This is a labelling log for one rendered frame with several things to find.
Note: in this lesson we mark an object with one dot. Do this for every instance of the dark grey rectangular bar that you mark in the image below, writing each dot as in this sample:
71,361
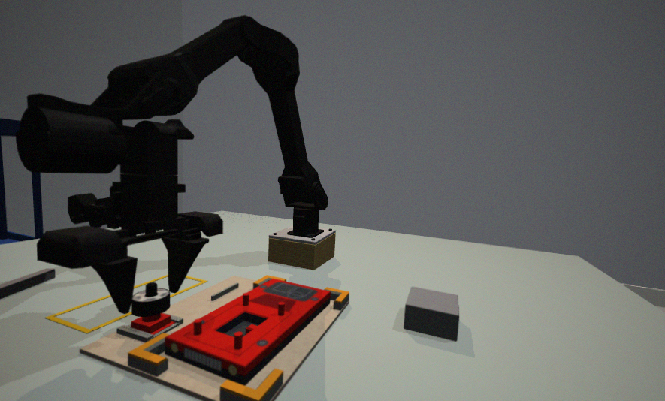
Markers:
9,288

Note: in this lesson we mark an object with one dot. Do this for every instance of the red base with black post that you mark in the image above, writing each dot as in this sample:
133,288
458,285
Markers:
152,324

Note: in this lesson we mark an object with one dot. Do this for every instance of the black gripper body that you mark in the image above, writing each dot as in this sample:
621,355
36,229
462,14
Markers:
148,204

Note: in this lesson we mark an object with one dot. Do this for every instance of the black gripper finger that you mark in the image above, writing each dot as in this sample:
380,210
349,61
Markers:
119,277
181,255

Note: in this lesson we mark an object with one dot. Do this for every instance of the yellow rectangular outline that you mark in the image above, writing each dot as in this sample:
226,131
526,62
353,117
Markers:
85,330

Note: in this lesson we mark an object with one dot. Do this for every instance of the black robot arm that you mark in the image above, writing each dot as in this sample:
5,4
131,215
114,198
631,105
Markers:
60,136

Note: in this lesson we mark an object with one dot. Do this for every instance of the black wheel with grey hub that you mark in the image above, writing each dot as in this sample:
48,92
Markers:
143,306

